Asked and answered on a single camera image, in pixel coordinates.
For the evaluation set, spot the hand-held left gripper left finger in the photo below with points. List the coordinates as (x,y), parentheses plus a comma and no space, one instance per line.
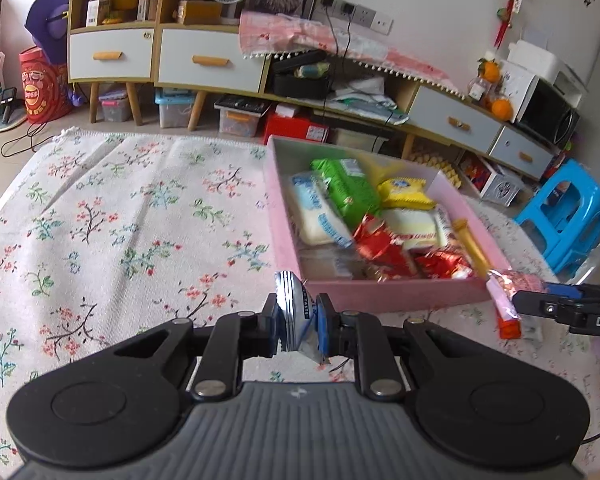
(275,322)

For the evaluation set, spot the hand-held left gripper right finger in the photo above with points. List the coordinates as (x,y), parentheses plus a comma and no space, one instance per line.
(323,327)

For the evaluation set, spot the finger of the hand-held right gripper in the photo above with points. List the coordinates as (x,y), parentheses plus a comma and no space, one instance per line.
(535,302)
(562,290)

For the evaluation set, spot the blue silver snack packet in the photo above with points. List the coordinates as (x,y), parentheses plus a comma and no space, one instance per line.
(292,310)

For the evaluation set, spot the pink orange snack packet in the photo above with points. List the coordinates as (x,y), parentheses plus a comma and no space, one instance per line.
(502,300)

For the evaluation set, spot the clear white snack packet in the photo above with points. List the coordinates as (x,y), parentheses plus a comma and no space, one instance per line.
(330,265)

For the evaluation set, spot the pink cardboard box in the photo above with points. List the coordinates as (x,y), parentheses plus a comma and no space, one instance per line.
(380,295)

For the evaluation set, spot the yellow tube snack packet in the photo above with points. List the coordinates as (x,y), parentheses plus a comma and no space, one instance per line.
(472,245)

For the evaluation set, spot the red foil snack packet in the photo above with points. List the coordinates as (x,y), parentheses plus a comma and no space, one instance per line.
(380,247)
(442,265)

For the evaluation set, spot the white orange snack packet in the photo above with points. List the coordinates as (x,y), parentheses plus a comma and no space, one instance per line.
(447,227)

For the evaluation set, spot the white blue snack packet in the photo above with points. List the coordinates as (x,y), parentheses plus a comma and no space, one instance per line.
(315,205)

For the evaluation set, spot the white red striped snack packet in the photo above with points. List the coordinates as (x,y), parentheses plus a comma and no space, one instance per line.
(410,225)

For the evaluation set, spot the green snack packet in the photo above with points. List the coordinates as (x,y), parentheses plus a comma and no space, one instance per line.
(350,190)

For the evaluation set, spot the blue plastic stool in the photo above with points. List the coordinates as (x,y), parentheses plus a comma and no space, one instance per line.
(565,210)

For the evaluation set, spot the white plastic crate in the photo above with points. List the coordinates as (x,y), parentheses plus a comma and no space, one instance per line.
(500,185)

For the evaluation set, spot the yellow egg tray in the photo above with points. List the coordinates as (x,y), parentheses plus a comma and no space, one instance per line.
(437,167)

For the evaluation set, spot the floral tablecloth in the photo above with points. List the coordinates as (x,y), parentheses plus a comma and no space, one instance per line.
(130,210)

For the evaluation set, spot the black white microwave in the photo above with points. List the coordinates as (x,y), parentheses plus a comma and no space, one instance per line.
(545,105)

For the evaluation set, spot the orange fruit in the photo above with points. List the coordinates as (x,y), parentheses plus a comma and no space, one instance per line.
(501,110)
(490,71)

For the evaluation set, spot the clear plastic storage box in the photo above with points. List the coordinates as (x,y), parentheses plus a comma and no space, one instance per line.
(355,140)
(240,125)

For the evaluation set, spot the red shoe box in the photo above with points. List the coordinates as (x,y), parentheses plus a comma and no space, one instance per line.
(295,125)

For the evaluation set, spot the glass bottle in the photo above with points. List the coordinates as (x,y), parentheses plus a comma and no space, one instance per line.
(476,89)

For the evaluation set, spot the black flat device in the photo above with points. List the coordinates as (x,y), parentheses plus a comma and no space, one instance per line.
(242,104)

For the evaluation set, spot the pile of papers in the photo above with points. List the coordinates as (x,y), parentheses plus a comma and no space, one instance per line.
(365,102)

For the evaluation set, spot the white foam box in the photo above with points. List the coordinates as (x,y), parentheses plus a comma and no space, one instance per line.
(545,60)

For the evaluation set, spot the low wooden tv cabinet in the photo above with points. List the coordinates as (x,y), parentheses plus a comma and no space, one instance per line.
(405,110)

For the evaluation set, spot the blue lidded storage box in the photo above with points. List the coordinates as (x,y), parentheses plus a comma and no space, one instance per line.
(175,110)

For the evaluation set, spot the black storage tray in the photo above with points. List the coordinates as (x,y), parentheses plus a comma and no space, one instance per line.
(300,87)

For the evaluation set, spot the small clear storage box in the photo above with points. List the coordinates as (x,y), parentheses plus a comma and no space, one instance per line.
(114,107)

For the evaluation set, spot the red hanging ornament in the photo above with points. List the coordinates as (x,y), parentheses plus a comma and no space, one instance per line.
(510,15)

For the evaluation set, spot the pink tasselled cloth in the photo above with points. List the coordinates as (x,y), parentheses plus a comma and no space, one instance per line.
(330,35)

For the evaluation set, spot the red printed round bag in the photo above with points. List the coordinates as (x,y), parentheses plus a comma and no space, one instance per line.
(45,87)

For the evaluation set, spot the tall wooden shelf cabinet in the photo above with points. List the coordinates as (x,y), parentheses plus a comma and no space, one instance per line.
(162,10)

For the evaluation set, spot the black handheld device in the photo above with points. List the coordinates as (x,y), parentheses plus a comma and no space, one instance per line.
(8,105)

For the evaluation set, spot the yellow fruit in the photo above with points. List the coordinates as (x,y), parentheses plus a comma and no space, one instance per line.
(123,1)

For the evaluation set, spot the purple hat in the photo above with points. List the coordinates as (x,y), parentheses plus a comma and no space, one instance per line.
(47,20)

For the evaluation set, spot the white wall socket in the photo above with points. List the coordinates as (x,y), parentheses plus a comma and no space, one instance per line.
(365,16)
(346,10)
(328,4)
(382,23)

